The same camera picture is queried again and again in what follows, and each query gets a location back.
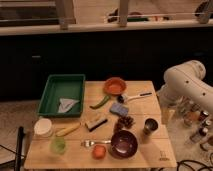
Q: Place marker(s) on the wooden blackboard eraser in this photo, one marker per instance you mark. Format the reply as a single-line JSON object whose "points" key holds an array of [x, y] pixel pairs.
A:
{"points": [[95, 122]]}

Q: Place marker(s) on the black chair frame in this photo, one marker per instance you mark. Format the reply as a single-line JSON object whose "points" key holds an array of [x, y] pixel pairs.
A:
{"points": [[18, 152]]}

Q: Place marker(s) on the yellow banana toy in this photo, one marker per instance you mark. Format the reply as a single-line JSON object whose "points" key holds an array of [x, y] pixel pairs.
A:
{"points": [[68, 130]]}

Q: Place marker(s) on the dark purple bowl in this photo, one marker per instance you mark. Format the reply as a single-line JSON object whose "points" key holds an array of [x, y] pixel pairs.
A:
{"points": [[123, 145]]}

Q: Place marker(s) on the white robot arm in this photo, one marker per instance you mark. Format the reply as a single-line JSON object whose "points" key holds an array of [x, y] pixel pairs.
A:
{"points": [[185, 80]]}

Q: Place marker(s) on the pine cone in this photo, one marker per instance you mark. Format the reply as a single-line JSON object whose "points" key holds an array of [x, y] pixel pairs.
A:
{"points": [[123, 122]]}

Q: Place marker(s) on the green chili pepper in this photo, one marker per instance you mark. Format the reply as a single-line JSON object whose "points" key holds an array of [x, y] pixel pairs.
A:
{"points": [[101, 103]]}

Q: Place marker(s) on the green plastic tray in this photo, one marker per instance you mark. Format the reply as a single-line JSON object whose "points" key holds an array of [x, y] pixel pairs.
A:
{"points": [[62, 86]]}

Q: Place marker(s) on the metal cup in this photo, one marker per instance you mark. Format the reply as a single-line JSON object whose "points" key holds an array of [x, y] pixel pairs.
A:
{"points": [[150, 126]]}

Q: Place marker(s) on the white paper cup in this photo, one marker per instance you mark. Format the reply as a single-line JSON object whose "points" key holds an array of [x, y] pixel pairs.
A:
{"points": [[43, 127]]}

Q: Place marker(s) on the green plastic cup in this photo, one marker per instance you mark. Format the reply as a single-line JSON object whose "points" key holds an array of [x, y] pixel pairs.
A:
{"points": [[58, 145]]}

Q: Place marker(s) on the blue sponge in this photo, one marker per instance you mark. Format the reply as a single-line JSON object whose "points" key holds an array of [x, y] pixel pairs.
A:
{"points": [[119, 109]]}

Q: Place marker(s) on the orange bowl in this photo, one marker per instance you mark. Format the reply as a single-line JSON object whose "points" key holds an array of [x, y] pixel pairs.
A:
{"points": [[114, 86]]}

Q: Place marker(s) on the orange tomato toy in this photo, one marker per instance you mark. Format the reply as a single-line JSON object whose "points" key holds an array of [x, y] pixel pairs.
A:
{"points": [[99, 152]]}

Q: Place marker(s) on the silver fork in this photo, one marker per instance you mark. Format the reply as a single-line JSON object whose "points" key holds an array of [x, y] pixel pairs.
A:
{"points": [[89, 143]]}

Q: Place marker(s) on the grey folded cloth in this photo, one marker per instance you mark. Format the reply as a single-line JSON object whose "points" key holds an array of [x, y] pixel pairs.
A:
{"points": [[66, 104]]}

